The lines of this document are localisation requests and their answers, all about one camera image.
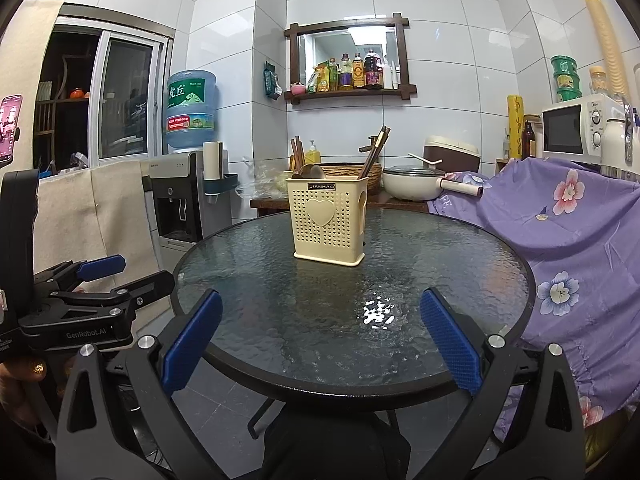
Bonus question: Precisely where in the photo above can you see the white microwave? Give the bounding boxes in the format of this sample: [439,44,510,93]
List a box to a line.
[541,92,628,166]

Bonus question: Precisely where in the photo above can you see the wooden framed mirror shelf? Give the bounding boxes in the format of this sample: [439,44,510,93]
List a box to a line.
[284,12,417,106]

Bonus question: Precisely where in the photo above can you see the white bottle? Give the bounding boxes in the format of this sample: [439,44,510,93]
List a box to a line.
[382,57,401,90]

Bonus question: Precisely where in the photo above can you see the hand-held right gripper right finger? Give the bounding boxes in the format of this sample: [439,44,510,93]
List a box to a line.
[420,287,586,480]

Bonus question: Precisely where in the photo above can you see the person's left forearm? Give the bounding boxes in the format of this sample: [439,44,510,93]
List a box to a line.
[0,386,58,466]

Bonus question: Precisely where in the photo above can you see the pink smartphone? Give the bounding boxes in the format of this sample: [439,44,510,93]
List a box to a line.
[0,93,24,163]

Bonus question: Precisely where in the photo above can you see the brown glass bottle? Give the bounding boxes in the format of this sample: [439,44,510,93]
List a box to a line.
[521,120,537,160]

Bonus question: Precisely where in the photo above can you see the person's left hand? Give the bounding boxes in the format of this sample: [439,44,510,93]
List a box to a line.
[0,357,52,397]

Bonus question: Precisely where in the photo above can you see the yellow seasoning packet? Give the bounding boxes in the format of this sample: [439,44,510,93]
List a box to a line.
[307,63,331,93]

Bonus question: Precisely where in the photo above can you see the yellow roll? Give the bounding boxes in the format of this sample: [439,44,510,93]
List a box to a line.
[506,94,525,161]

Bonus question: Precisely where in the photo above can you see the brown and white rice cooker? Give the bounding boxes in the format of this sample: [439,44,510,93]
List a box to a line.
[423,135,482,176]

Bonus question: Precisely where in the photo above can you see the person's dark trousers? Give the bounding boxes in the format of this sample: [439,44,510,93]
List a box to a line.
[260,405,411,480]

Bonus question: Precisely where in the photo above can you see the round glass table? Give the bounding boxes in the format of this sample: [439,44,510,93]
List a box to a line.
[170,207,536,441]

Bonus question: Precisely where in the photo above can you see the blue water jug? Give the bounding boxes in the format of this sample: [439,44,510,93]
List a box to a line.
[166,70,217,153]

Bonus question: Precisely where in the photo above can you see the purple floral cloth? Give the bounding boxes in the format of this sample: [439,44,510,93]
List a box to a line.
[427,157,640,456]

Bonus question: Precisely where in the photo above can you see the clear plastic bag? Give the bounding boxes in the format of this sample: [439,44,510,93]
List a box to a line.
[240,156,291,198]

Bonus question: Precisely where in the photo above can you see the green packet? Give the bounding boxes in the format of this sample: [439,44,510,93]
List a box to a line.
[263,61,283,101]

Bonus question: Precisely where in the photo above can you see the dark sauce bottle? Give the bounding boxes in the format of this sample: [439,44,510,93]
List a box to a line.
[364,49,384,89]

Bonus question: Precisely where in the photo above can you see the white pot with handle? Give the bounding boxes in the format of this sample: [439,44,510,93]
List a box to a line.
[382,165,483,202]

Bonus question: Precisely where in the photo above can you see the black chopstick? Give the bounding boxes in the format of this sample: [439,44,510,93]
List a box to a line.
[362,135,386,180]

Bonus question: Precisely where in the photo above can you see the beige cloth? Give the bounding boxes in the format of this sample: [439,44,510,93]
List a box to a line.
[35,160,166,331]

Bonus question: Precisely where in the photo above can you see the wooden counter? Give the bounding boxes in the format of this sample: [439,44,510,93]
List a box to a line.
[249,192,431,218]

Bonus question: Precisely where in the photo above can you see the woven basin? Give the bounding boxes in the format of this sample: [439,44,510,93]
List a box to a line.
[312,161,384,196]

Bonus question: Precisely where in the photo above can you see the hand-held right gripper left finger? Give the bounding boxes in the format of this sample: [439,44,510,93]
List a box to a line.
[55,289,224,480]

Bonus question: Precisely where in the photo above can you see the wooden display shelf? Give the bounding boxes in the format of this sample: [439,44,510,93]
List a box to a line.
[32,30,98,171]

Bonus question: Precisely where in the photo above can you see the water dispenser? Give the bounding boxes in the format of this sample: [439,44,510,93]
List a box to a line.
[142,150,233,261]

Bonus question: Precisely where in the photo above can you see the sliding window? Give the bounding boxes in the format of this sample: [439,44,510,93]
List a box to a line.
[52,4,176,171]

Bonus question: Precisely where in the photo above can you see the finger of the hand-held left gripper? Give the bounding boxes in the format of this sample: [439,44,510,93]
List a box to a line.
[33,254,127,294]
[46,269,177,312]

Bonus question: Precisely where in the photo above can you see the paper cup holder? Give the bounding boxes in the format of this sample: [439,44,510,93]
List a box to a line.
[202,141,239,201]

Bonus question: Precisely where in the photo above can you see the beige plastic utensil holder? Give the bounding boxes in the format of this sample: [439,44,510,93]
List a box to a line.
[285,170,368,266]

